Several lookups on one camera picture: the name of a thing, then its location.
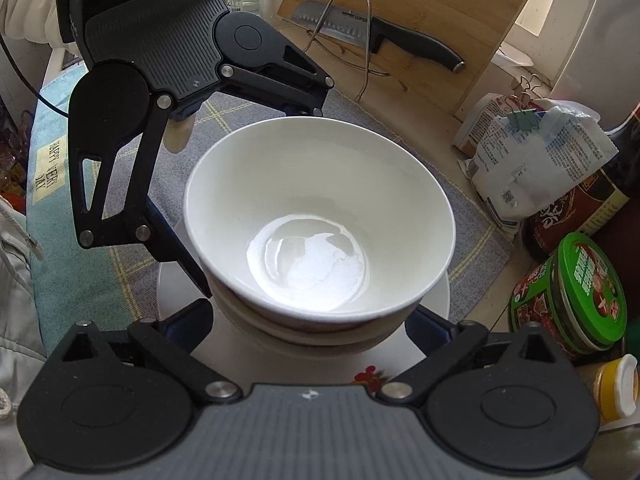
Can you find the green binder clip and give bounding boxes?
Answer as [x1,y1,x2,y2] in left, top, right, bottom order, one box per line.
[506,74,548,135]

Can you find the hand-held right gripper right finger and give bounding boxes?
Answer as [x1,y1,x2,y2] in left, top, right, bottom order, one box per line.
[376,305,572,404]

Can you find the person's grey jacket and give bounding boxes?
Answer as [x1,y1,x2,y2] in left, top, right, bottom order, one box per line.
[0,195,56,480]

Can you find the bamboo cutting board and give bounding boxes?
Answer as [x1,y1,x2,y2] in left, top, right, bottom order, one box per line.
[276,0,548,116]

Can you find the white bowl pink flowers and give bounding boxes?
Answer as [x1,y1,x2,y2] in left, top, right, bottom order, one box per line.
[212,287,418,336]
[184,117,457,323]
[240,322,403,349]

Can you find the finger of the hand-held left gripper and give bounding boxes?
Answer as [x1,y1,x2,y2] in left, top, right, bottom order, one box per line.
[69,91,213,300]
[215,34,336,118]

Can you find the person's left forearm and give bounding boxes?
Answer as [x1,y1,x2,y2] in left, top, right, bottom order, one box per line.
[0,0,76,43]

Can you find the red and white food bag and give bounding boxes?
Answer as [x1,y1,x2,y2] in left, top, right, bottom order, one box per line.
[452,92,531,158]

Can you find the dark soy sauce bottle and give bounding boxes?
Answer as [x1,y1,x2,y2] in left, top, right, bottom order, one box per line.
[520,105,640,263]

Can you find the metal wire rack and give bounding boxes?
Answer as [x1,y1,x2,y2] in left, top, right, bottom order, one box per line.
[302,0,391,103]

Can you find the black cable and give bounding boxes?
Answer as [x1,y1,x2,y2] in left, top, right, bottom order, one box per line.
[0,35,71,116]

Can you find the white and blue food bag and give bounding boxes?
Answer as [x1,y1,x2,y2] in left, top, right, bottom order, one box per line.
[460,100,621,233]

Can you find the yellow-lidded spice jar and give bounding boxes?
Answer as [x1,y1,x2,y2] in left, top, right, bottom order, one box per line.
[592,354,640,426]

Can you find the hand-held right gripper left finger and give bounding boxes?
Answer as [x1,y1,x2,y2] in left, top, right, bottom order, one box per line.
[61,300,242,404]

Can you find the black-handled kitchen knife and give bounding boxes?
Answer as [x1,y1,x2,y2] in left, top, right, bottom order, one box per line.
[290,1,467,73]

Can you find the grey and teal checked towel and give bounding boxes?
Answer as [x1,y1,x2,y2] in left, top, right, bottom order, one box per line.
[27,62,516,356]

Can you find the green-lidded sauce jar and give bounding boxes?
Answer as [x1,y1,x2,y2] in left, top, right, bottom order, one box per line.
[509,232,628,361]

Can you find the white flower-print plate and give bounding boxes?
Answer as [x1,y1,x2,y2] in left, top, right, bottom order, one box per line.
[156,220,451,387]

